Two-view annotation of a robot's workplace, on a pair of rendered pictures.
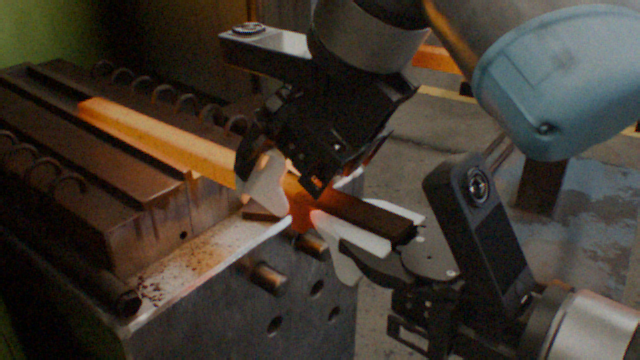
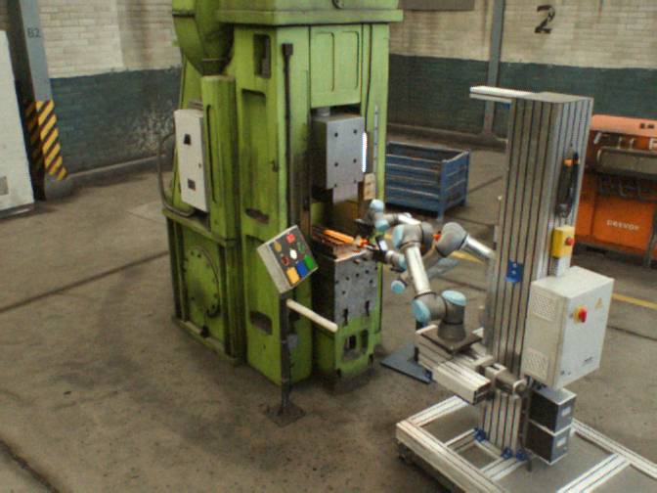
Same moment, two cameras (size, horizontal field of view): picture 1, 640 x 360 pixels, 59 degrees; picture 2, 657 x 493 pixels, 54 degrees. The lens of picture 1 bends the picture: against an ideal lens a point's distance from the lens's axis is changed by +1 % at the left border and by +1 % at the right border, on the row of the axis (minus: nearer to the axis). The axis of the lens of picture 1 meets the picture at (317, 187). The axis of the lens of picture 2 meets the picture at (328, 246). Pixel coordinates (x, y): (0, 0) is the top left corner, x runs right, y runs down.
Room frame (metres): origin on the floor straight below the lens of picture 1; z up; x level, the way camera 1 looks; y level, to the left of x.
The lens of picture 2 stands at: (-3.30, -0.46, 2.43)
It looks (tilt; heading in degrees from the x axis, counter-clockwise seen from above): 21 degrees down; 11
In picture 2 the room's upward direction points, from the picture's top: straight up
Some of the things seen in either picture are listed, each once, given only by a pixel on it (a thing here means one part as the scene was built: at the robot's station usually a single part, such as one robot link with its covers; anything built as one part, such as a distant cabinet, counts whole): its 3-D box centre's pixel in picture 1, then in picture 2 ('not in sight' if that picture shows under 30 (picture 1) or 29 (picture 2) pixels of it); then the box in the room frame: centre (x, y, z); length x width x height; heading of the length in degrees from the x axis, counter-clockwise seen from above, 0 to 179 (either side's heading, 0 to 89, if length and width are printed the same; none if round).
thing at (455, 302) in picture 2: not in sight; (452, 305); (-0.30, -0.54, 0.98); 0.13 x 0.12 x 0.14; 117
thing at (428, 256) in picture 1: (472, 302); (381, 254); (0.31, -0.12, 0.99); 0.12 x 0.08 x 0.09; 51
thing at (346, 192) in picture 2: not in sight; (324, 185); (0.62, 0.30, 1.32); 0.42 x 0.20 x 0.10; 51
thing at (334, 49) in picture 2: not in sight; (313, 63); (0.75, 0.39, 2.06); 0.44 x 0.41 x 0.47; 51
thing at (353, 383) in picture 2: not in sight; (347, 379); (0.46, 0.10, 0.01); 0.58 x 0.39 x 0.01; 141
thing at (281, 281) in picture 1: (270, 280); not in sight; (0.47, 0.05, 0.87); 0.04 x 0.03 x 0.03; 51
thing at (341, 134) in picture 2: not in sight; (328, 146); (0.66, 0.27, 1.56); 0.42 x 0.39 x 0.40; 51
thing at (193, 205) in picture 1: (82, 143); (324, 238); (0.62, 0.30, 0.96); 0.42 x 0.20 x 0.09; 51
